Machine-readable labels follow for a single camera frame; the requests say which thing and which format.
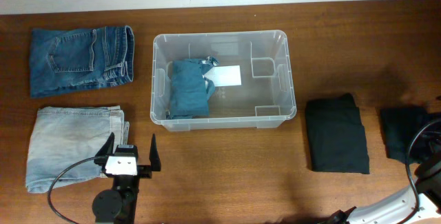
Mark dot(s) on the dark blue folded jeans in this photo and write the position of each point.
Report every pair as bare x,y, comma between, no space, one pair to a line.
66,61

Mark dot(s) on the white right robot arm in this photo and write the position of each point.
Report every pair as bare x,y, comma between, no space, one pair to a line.
404,206

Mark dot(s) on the dark navy cloth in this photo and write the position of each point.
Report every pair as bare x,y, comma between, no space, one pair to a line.
399,126

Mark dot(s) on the clear plastic storage bin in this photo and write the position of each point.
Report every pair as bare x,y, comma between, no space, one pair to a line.
253,81

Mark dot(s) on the teal blue cloth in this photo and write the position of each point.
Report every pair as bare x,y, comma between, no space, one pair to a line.
191,89

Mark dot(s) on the light blue folded jeans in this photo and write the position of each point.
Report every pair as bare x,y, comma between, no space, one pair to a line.
64,136

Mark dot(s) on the black cloth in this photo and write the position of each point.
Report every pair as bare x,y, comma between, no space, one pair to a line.
336,135

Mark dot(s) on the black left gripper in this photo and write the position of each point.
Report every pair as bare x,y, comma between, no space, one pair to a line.
144,171

